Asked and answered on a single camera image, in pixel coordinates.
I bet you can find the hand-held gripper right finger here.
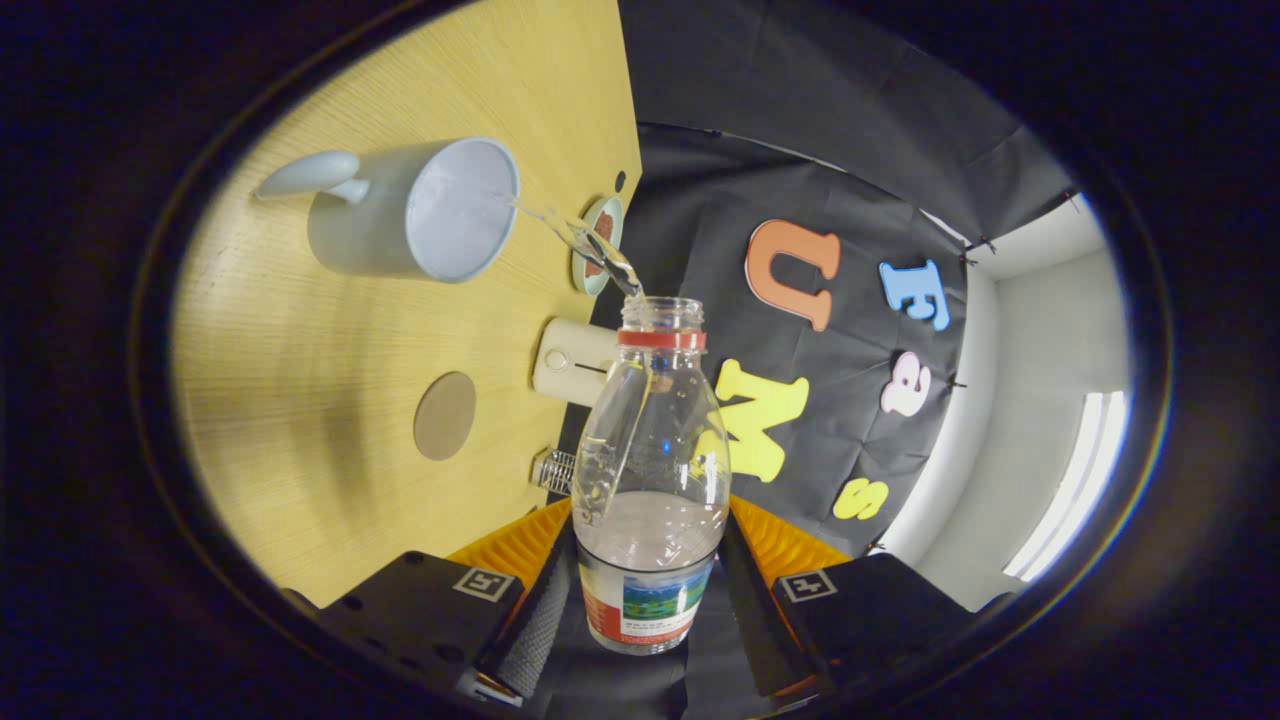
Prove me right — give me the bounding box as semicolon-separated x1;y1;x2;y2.
718;495;1011;701

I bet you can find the white cup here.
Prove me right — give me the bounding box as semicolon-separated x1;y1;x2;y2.
255;137;521;284

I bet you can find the pale green plate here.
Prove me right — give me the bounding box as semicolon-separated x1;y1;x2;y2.
571;196;625;297

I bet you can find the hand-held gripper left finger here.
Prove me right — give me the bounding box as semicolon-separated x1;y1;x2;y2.
285;497;579;707

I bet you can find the metal wire holder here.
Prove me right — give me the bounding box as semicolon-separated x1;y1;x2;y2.
533;449;578;496

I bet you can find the white toaster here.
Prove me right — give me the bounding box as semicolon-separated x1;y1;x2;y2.
532;318;621;408

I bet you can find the round brown coaster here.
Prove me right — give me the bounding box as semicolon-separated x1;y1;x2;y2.
414;371;478;462

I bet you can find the clear juice bottle red label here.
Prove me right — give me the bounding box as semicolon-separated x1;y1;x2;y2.
571;296;733;657

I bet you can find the wooden table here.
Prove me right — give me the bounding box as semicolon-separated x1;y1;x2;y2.
170;0;643;609

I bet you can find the black backdrop cloth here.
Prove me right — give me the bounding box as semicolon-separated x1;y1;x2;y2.
545;0;1086;716

